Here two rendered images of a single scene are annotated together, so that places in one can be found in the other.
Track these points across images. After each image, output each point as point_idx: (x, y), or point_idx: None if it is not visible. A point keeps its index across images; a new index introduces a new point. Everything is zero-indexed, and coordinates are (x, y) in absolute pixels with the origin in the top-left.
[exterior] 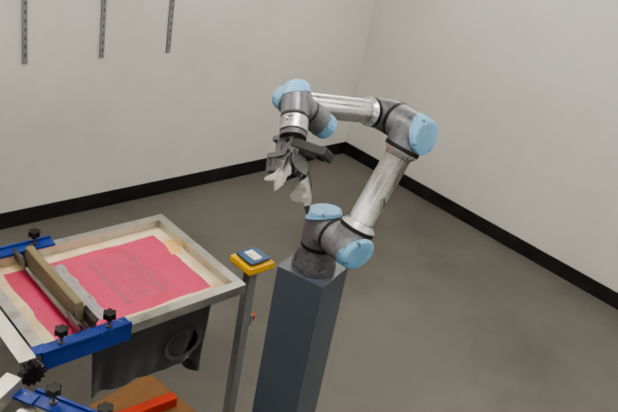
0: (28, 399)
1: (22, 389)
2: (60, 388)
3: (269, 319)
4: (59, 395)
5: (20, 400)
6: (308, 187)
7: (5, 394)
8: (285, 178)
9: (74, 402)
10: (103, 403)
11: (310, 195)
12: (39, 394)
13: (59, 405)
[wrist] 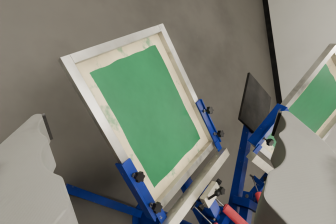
0: (161, 211)
1: (161, 222)
2: (156, 205)
3: None
4: (147, 209)
5: (164, 212)
6: (3, 198)
7: (174, 214)
8: (289, 139)
9: (142, 199)
10: (140, 181)
11: (4, 156)
12: (154, 216)
13: (148, 201)
